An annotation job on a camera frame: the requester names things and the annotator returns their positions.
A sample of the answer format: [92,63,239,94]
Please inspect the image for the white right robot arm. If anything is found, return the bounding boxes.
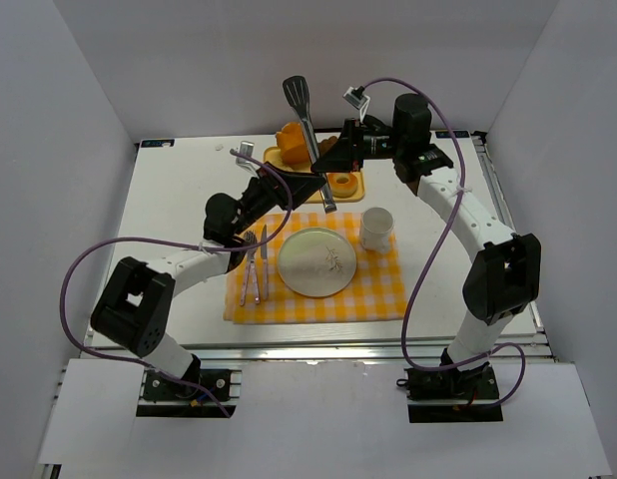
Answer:
[314,88,541,374]

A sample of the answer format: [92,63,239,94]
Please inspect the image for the yellow checkered placemat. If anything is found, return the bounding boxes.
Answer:
[224,212,407,324]

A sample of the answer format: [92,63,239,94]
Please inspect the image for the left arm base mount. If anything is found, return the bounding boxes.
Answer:
[136,366,245,419]

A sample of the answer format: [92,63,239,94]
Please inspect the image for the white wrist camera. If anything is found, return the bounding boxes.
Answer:
[231,141,258,177]
[342,86,370,122]

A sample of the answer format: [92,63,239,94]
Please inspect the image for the pale green round plate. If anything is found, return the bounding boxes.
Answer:
[277,228,357,298]

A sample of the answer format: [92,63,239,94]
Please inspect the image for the silver fork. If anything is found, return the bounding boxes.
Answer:
[244,231,261,304]

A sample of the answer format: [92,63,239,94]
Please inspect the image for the orange bread loaf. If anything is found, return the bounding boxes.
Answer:
[276,122,309,166]

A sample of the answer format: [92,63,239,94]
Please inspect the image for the white mug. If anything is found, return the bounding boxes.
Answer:
[359,207,394,253]

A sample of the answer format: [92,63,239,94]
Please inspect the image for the glazed donut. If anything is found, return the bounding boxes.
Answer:
[327,173,359,199]

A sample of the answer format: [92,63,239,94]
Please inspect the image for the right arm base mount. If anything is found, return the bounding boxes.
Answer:
[396,361,503,424]

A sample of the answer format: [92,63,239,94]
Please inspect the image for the silver table knife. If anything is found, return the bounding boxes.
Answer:
[260,224,269,301]

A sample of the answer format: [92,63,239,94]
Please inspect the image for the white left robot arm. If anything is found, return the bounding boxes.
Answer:
[90,167,326,383]

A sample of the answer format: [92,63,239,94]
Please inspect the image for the brown chocolate bread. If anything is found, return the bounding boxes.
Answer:
[318,136,338,156]

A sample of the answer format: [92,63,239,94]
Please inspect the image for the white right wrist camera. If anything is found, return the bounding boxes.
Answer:
[342,86,370,122]

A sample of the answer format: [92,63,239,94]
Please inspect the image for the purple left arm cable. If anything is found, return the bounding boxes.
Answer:
[59,149,294,418]

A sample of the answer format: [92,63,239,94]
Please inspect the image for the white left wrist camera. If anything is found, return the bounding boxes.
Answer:
[231,141,258,177]

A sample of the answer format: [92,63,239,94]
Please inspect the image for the metal serving tongs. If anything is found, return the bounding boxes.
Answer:
[282,75,337,214]

